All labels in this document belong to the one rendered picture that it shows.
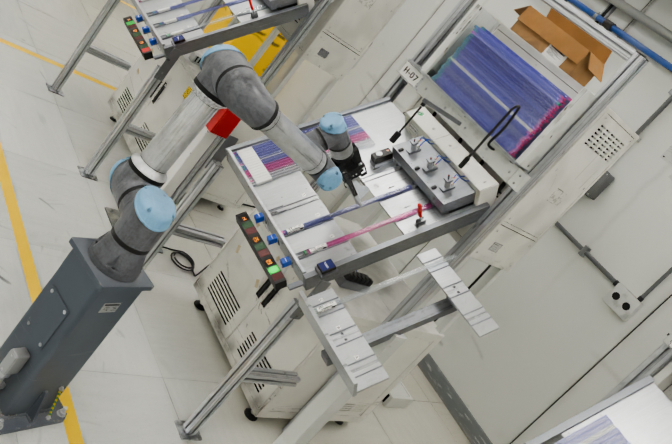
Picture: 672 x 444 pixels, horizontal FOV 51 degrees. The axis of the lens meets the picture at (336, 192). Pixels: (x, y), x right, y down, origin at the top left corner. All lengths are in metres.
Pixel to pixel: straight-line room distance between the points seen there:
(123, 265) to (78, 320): 0.19
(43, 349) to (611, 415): 1.54
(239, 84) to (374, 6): 1.96
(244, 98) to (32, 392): 1.03
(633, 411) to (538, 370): 1.82
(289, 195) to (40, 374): 0.99
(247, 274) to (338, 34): 1.36
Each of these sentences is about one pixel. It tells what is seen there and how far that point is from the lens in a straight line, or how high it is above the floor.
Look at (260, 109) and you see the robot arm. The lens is 1.80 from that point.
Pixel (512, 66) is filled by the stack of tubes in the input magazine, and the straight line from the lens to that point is 2.61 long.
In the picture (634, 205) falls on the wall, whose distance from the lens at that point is 3.92.
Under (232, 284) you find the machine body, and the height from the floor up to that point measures 0.25.
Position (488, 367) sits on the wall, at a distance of 4.09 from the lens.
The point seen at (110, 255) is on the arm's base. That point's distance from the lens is 1.95.
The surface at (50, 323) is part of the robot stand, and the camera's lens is 2.09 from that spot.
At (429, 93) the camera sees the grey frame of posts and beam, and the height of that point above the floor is 1.34.
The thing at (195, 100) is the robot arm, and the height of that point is 1.03.
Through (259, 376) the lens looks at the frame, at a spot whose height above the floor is 0.32.
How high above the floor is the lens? 1.60
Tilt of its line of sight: 16 degrees down
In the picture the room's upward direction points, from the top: 40 degrees clockwise
